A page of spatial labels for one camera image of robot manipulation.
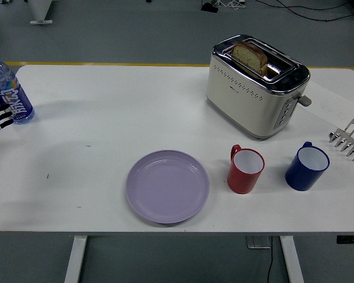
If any purple plate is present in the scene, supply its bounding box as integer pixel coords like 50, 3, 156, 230
126, 149, 210, 225

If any black floor cable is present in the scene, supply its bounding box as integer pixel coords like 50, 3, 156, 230
253, 0, 354, 23

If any blue mug white inside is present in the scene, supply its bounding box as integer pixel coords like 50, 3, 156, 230
284, 141, 330, 192

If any red mug white inside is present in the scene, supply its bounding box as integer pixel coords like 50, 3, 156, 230
227, 144, 266, 195

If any white table leg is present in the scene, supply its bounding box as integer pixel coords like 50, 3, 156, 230
64, 235, 88, 283
280, 235, 304, 283

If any black cable under table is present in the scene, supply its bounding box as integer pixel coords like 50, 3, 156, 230
265, 247, 274, 283

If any blue drink bottle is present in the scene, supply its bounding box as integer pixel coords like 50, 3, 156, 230
0, 51, 35, 125

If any grey box under table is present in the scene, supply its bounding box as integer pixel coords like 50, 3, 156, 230
246, 235, 273, 250

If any black power adapter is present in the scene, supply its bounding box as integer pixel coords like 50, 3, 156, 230
200, 2, 219, 13

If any bread slice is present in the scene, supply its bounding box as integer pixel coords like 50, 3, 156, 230
230, 41, 268, 75

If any white paper sheet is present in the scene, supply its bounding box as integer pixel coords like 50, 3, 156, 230
296, 78, 354, 130

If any cream and chrome toaster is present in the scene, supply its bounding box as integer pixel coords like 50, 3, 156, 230
205, 34, 312, 141

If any white furniture foot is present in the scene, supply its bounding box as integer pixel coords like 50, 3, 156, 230
25, 0, 54, 25

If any white cable bundle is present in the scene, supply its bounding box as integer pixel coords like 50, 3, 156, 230
217, 0, 245, 9

